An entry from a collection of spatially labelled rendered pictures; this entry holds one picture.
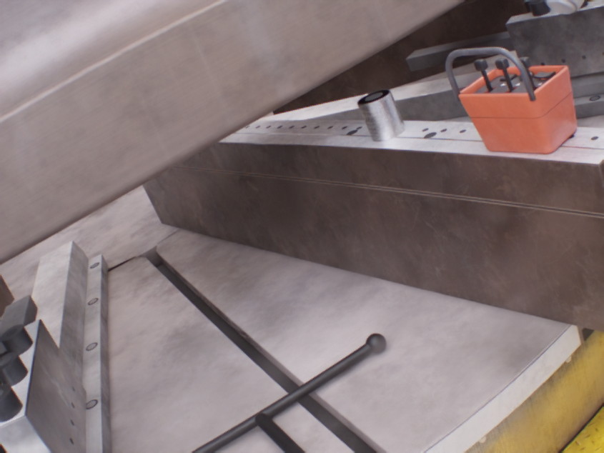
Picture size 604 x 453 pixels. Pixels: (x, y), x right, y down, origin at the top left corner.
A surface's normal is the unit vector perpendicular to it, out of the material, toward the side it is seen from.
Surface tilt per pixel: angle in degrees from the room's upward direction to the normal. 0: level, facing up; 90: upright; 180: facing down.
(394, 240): 90
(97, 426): 0
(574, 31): 90
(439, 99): 72
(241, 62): 90
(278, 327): 0
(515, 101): 97
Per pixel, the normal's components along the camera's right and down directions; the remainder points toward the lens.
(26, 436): 0.20, 0.29
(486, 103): -0.69, 0.62
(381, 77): -0.15, 0.44
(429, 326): -0.40, -0.85
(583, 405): 0.51, 0.12
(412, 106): -0.59, 0.22
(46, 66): 0.01, -0.37
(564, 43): -0.49, 0.52
